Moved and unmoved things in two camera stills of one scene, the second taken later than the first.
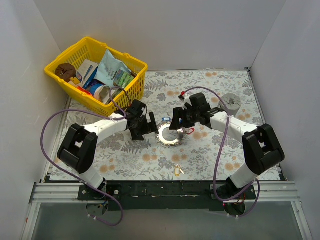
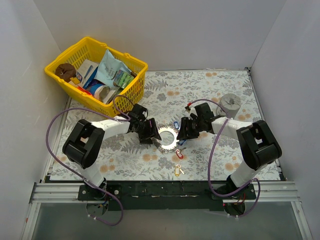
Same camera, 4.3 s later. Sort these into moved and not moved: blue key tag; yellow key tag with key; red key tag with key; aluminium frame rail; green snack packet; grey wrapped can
Moved: red key tag with key; blue key tag
Not moved: grey wrapped can; aluminium frame rail; yellow key tag with key; green snack packet
